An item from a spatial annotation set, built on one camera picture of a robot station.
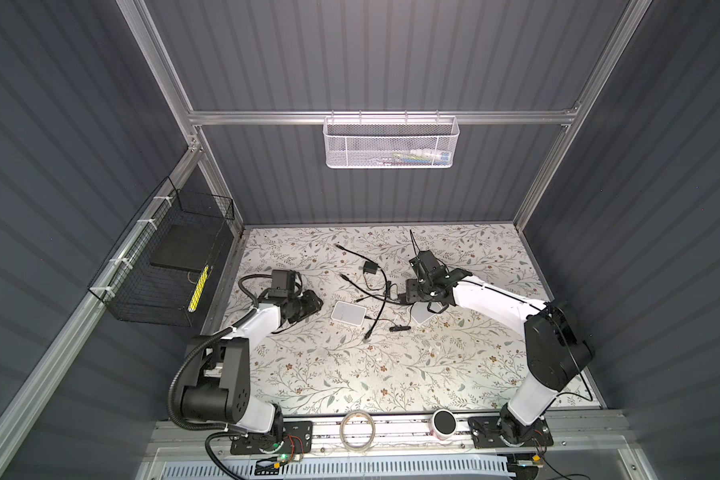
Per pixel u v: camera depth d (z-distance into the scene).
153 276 0.72
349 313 0.94
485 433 0.73
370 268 1.05
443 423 0.71
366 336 0.91
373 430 0.74
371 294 1.01
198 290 0.69
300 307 0.79
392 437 0.76
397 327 0.93
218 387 0.44
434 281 0.69
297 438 0.72
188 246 0.77
